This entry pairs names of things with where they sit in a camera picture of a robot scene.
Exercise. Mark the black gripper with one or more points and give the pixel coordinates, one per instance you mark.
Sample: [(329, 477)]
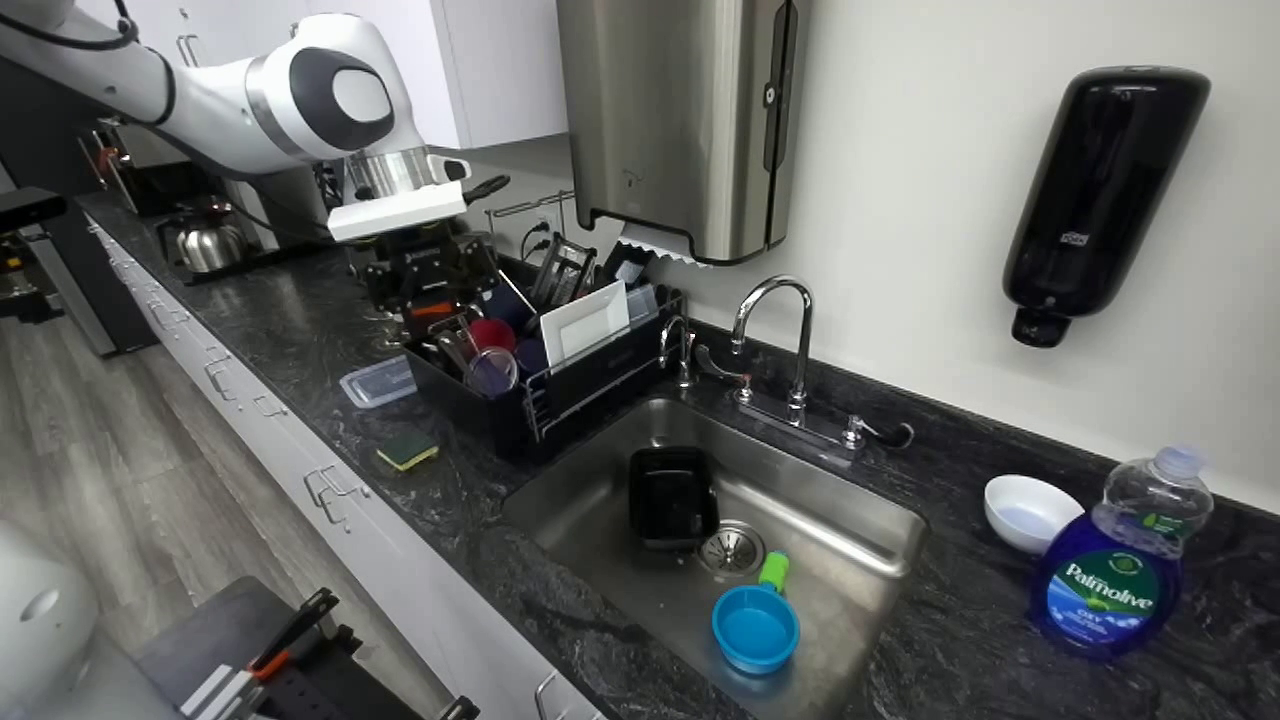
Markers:
[(425, 248)]

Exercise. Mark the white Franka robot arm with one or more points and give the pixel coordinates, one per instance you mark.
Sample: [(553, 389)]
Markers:
[(320, 93)]

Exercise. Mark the black dish drying rack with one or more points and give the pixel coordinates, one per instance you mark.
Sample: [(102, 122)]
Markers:
[(586, 386)]

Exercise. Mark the red cup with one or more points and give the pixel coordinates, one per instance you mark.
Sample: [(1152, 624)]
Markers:
[(489, 334)]

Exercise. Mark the clear plastic food container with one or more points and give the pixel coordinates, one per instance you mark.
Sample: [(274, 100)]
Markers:
[(377, 380)]

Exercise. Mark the clear drinking glass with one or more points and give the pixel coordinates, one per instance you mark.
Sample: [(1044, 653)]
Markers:
[(494, 374)]

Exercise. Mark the green yellow sponge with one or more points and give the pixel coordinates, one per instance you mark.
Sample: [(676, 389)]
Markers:
[(404, 456)]

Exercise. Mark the silver kettle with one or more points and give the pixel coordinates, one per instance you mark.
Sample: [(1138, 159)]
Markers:
[(206, 242)]

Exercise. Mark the white upper cabinet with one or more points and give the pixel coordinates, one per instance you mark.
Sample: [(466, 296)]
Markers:
[(494, 66)]

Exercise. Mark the white lower cabinets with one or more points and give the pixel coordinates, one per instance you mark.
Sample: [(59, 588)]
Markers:
[(347, 523)]

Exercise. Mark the stainless paper towel dispenser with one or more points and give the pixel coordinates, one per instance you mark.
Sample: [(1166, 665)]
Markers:
[(664, 122)]

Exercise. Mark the black mug in sink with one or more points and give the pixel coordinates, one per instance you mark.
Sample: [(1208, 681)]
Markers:
[(668, 498)]

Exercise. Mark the black marker pen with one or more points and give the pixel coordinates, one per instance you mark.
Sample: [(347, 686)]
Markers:
[(285, 639)]

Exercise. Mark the chrome sink faucet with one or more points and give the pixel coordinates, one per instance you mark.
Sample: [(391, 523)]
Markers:
[(801, 360)]

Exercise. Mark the stainless steel sink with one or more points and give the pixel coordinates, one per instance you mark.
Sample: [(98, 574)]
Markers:
[(825, 533)]

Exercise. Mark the small white bowl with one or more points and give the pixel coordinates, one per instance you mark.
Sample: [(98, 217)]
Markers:
[(1029, 514)]

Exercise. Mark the blue dish soap bottle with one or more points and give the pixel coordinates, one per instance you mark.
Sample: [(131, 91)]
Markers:
[(1106, 585)]

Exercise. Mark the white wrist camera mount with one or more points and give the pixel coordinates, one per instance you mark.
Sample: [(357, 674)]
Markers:
[(395, 210)]

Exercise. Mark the black wall soap dispenser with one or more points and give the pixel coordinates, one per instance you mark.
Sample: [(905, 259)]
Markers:
[(1103, 186)]

